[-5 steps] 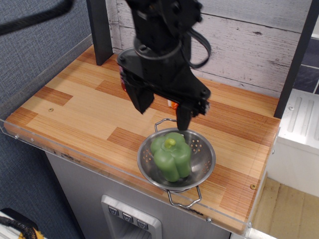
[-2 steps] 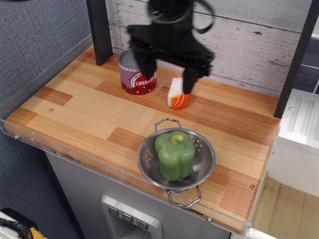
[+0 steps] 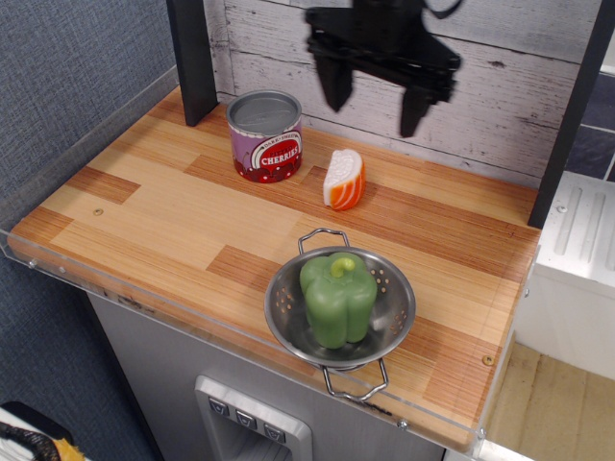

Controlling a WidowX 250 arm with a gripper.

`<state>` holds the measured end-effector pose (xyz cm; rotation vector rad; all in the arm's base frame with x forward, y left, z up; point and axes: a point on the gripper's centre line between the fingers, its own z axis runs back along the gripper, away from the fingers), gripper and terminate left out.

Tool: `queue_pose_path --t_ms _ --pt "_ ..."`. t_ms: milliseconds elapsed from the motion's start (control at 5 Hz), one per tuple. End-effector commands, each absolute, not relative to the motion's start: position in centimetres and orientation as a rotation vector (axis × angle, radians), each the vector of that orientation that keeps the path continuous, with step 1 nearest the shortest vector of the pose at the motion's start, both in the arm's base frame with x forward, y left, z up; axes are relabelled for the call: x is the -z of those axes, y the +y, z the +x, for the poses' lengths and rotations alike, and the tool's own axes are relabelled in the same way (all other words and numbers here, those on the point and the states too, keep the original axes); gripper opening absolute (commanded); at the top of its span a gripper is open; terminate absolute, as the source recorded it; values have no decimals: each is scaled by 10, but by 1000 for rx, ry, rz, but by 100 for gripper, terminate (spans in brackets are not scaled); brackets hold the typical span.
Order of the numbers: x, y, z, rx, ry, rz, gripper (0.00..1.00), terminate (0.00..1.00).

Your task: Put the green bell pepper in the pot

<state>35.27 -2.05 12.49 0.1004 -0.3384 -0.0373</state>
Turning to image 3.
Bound white toy sink unit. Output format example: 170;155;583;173
513;172;614;378

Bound silver dispenser button panel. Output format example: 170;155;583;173
194;376;313;460

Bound green toy bell pepper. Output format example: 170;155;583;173
300;252;378;350

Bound toy salmon sushi piece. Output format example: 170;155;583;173
323;149;366;210

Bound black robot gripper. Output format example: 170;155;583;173
305;1;461;137

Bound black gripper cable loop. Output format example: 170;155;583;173
422;0;465;20

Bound dark grey left post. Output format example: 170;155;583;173
166;0;218;127

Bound black braided cable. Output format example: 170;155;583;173
0;422;62;461

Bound yellow object at corner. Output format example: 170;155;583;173
53;439;86;461

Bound stainless steel colander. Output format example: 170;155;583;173
264;241;416;376

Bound dark grey post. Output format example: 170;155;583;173
528;0;614;230
166;0;218;127

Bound dark grey right post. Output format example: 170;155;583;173
528;0;614;230

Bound grey toy fridge cabinet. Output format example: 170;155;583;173
90;295;445;460

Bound purple cherries tin can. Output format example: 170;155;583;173
226;89;303;183

